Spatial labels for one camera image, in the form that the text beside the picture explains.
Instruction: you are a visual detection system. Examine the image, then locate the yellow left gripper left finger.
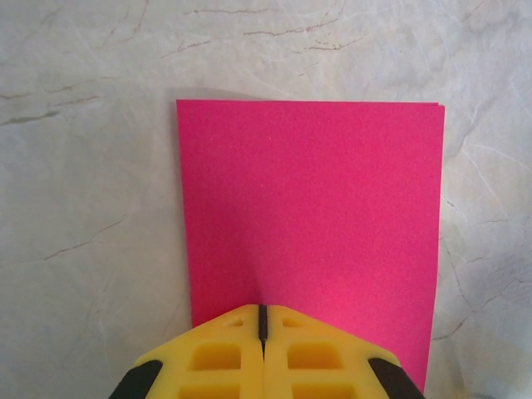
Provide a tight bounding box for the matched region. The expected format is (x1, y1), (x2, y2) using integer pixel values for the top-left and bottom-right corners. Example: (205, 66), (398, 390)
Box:
(108, 303), (266, 399)

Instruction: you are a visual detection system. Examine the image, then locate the pink square paper sheet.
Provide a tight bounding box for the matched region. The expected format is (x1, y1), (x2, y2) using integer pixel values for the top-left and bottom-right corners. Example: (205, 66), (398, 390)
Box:
(175, 98), (446, 394)

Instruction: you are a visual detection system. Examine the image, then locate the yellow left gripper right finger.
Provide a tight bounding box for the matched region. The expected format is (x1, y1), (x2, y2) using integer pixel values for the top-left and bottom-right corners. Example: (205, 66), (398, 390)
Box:
(261, 303), (425, 399)

